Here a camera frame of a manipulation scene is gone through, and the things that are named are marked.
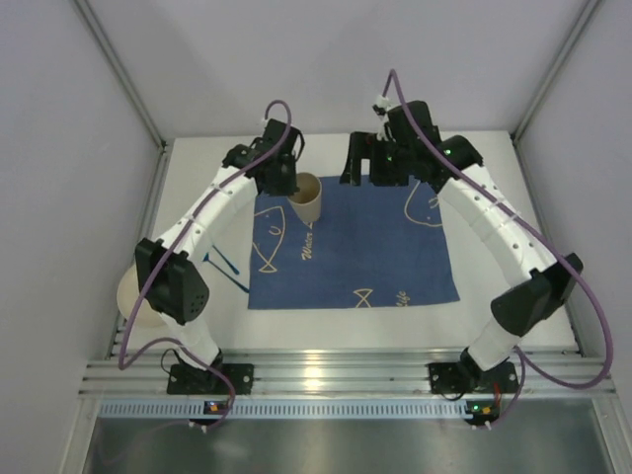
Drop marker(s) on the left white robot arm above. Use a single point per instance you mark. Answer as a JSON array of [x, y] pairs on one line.
[[168, 268]]

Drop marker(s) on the blue fish placemat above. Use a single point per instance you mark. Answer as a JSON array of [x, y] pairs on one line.
[[372, 247]]

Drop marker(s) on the beige cup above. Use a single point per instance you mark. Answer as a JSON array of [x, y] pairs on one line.
[[307, 200]]

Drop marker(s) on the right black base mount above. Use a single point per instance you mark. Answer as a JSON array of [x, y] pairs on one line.
[[449, 378]]

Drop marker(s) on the slotted grey cable duct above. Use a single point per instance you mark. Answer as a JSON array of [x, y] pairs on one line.
[[299, 409]]

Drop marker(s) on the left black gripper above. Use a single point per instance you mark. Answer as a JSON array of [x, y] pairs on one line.
[[276, 179]]

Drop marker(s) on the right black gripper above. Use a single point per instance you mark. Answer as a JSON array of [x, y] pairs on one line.
[[370, 149]]

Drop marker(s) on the right aluminium corner post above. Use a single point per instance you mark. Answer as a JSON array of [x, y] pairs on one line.
[[562, 54]]

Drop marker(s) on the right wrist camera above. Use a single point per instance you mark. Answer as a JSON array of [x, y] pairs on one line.
[[381, 107]]

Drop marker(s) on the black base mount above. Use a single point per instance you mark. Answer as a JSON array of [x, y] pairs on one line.
[[186, 380], [449, 378]]

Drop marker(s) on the aluminium corner post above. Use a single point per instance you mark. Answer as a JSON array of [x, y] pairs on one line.
[[98, 33], [562, 54]]

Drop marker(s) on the aluminium rail frame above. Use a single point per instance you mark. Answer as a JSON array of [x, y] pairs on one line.
[[328, 355]]

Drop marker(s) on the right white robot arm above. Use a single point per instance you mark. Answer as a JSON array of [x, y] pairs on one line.
[[539, 285]]

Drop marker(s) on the cream round plate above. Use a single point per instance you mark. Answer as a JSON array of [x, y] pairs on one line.
[[127, 294]]

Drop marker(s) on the left aluminium corner post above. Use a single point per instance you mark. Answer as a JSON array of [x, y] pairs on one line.
[[98, 33]]

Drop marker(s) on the blue metallic spoon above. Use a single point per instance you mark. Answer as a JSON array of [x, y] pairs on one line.
[[240, 285]]

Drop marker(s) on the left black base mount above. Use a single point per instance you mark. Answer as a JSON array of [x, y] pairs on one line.
[[186, 380]]

